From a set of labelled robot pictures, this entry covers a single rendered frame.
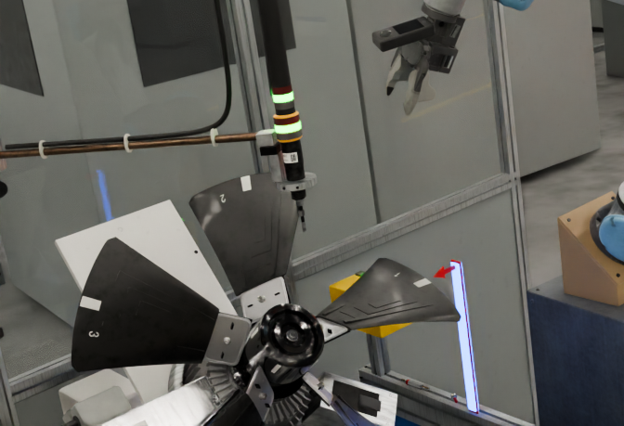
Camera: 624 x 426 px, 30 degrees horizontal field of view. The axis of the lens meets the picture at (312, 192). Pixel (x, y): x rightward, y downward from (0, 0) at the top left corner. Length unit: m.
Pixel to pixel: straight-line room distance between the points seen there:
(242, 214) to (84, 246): 0.32
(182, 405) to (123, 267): 0.27
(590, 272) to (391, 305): 0.55
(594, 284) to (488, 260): 0.95
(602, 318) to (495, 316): 1.06
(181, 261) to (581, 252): 0.84
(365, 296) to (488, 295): 1.32
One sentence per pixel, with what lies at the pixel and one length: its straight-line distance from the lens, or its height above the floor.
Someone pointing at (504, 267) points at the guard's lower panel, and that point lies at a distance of 3.49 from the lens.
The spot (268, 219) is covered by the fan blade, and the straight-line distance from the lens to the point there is 2.12.
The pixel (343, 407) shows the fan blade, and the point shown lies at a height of 1.09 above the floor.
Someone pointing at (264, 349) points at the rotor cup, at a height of 1.22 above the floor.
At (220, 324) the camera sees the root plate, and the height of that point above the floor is 1.25.
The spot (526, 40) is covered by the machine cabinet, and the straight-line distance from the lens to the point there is 6.47.
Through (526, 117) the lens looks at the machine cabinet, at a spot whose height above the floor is 0.38.
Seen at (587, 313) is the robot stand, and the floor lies 0.99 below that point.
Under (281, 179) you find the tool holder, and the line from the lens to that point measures 1.98.
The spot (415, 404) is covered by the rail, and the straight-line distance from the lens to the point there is 2.55.
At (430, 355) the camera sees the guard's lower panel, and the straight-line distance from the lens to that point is 3.34.
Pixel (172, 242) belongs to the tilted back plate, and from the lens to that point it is 2.32.
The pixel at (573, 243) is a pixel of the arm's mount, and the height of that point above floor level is 1.12.
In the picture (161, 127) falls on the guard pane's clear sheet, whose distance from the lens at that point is 2.67.
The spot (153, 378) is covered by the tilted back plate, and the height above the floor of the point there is 1.12.
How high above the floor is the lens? 2.02
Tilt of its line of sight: 17 degrees down
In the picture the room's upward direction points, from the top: 9 degrees counter-clockwise
